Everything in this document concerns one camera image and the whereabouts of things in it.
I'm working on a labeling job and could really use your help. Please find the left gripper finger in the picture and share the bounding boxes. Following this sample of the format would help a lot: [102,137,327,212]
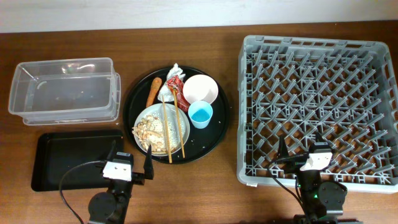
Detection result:
[144,146,154,180]
[106,140,116,161]

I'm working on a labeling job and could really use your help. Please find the wooden chopstick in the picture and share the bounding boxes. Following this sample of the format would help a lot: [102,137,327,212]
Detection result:
[162,96,172,164]
[172,90,185,158]

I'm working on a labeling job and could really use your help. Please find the grey plate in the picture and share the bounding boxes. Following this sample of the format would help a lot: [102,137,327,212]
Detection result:
[132,103,190,157]

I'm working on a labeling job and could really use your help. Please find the orange carrot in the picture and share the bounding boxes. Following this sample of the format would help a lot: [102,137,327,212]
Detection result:
[146,77,162,108]

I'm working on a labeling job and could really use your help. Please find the light blue cup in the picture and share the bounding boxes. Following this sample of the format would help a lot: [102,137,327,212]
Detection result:
[188,101,213,129]

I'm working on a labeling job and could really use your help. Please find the red snack wrapper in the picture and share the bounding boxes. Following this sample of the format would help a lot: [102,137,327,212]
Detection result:
[166,76,190,113]

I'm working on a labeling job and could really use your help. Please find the pink white bowl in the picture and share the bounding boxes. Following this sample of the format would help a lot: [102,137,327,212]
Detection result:
[183,74,218,104]

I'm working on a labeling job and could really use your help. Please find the white tissue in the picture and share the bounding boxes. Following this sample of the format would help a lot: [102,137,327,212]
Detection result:
[157,63,185,102]

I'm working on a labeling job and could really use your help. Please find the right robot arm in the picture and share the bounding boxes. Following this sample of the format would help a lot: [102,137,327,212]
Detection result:
[274,133,359,223]

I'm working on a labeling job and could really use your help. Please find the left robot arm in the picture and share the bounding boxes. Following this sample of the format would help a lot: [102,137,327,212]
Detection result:
[88,143,154,223]

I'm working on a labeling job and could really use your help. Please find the grey dishwasher rack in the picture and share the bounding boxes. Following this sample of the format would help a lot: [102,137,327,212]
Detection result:
[236,35,397,194]

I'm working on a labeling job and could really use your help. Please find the black rectangular tray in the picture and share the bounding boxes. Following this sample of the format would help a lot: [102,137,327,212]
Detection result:
[31,129,124,192]

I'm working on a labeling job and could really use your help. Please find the clear plastic bin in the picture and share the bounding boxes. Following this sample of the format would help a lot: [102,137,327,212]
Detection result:
[8,57,121,126]

